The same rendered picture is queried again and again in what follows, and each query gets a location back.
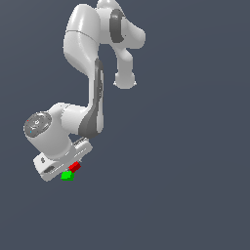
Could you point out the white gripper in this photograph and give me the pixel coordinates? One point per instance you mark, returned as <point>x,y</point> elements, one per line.
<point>53,164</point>

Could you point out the green cube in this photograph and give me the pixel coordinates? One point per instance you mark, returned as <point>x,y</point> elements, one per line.
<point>67,175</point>

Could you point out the red cube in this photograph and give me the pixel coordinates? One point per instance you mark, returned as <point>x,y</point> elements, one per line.
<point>74,167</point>

